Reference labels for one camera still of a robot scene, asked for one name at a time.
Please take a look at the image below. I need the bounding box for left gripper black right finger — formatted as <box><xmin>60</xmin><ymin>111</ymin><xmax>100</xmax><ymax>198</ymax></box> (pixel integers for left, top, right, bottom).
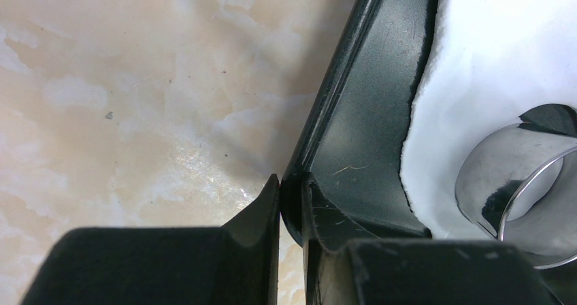
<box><xmin>301</xmin><ymin>174</ymin><xmax>556</xmax><ymax>304</ymax></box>

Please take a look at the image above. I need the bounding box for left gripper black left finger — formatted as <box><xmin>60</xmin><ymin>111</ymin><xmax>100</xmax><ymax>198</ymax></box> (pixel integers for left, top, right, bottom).
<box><xmin>22</xmin><ymin>175</ymin><xmax>280</xmax><ymax>304</ymax></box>

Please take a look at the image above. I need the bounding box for black baking tray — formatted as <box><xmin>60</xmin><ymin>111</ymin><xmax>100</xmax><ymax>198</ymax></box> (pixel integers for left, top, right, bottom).
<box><xmin>279</xmin><ymin>0</ymin><xmax>577</xmax><ymax>305</ymax></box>

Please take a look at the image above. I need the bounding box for clear glass cup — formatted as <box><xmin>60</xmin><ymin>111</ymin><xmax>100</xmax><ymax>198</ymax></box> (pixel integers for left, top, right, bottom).
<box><xmin>455</xmin><ymin>104</ymin><xmax>576</xmax><ymax>270</ymax></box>

